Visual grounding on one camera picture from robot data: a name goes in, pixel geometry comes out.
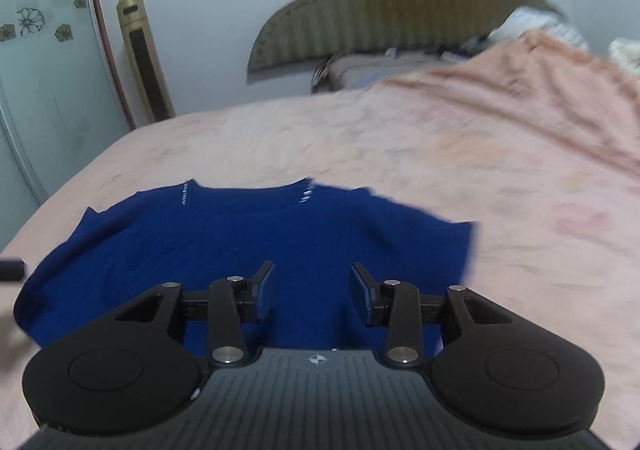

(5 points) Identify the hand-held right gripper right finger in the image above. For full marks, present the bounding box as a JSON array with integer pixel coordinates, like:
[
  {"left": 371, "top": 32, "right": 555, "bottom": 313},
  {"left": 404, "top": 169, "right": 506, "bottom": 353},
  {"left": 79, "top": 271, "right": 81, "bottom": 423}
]
[{"left": 349, "top": 262, "right": 516, "bottom": 368}]

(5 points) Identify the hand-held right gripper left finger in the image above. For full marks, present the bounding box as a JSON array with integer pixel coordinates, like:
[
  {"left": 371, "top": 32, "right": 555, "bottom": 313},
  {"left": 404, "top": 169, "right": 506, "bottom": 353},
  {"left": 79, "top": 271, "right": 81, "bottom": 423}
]
[{"left": 115, "top": 261, "right": 277, "bottom": 370}]

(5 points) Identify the blue beaded sweater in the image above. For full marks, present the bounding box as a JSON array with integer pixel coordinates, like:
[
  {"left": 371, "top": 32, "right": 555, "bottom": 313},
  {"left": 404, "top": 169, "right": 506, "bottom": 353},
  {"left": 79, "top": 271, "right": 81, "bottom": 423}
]
[{"left": 14, "top": 178, "right": 480, "bottom": 361}]

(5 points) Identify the pink bed sheet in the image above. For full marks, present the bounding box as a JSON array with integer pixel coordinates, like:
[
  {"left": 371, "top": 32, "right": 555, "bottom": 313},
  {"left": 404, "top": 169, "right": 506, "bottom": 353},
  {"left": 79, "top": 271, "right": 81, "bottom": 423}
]
[{"left": 0, "top": 29, "right": 640, "bottom": 450}]

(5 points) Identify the flower print glass door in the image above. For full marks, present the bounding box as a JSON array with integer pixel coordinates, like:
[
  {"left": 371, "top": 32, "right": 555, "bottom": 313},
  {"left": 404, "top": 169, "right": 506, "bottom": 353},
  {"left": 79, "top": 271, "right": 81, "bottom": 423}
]
[{"left": 0, "top": 0, "right": 137, "bottom": 251}]

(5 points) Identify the gold tower fan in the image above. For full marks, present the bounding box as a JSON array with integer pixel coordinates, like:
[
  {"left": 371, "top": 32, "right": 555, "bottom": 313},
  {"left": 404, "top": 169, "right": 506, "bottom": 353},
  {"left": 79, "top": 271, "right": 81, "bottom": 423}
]
[{"left": 116, "top": 0, "right": 176, "bottom": 129}]

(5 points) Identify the white printed quilt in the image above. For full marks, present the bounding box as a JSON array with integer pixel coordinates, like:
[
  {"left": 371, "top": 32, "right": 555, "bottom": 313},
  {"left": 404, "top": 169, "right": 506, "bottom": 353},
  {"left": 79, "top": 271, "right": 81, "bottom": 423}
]
[{"left": 487, "top": 5, "right": 591, "bottom": 52}]

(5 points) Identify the crumpled white cloth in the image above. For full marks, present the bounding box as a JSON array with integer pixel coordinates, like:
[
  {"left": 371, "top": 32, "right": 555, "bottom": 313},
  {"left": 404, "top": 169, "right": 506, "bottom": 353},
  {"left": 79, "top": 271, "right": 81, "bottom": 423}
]
[{"left": 607, "top": 37, "right": 640, "bottom": 77}]

